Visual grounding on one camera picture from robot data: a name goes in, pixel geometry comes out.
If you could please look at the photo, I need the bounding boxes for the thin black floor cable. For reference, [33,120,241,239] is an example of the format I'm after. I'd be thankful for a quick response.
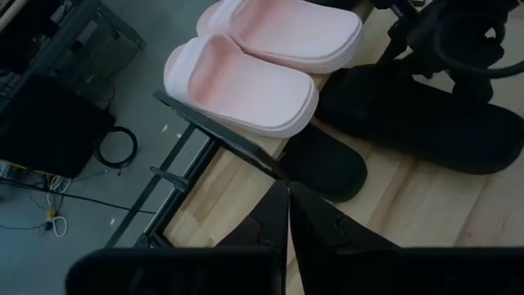
[0,176,157,216]

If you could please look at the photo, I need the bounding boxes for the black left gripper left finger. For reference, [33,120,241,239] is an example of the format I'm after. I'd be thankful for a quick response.
[65,182,290,295]

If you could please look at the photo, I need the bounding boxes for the coiled black cable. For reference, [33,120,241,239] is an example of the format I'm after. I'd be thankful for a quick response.
[93,125,139,170]

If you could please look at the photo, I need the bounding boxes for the white floor cable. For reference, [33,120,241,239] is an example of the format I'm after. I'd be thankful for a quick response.
[43,175,69,239]

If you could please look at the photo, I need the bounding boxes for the grey metal rack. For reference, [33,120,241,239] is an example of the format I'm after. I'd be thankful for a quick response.
[0,0,147,114]

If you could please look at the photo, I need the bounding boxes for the black bean bag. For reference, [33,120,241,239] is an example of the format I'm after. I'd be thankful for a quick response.
[314,63,524,176]

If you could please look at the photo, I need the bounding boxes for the black equipment case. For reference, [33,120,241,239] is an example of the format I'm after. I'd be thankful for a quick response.
[0,75,117,180]

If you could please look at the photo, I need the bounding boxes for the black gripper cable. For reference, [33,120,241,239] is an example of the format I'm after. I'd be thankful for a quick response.
[432,11,524,79]

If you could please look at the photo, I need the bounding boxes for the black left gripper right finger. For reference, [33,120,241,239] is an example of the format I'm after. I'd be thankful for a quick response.
[289,183,524,295]

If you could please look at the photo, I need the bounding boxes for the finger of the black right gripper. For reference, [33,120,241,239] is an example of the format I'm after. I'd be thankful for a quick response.
[452,75,495,103]
[376,20,414,69]

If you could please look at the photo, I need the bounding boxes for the black aluminium rig frame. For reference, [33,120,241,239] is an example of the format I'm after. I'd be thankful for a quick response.
[104,122,224,250]

